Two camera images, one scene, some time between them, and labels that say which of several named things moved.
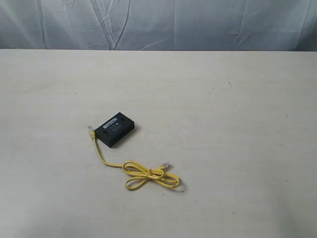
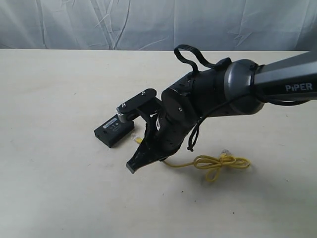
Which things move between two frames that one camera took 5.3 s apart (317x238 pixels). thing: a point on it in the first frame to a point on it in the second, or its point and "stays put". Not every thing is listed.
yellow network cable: x=159 y=175 to x=225 y=159
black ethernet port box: x=115 y=129 stays put
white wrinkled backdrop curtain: x=267 y=25 stays put
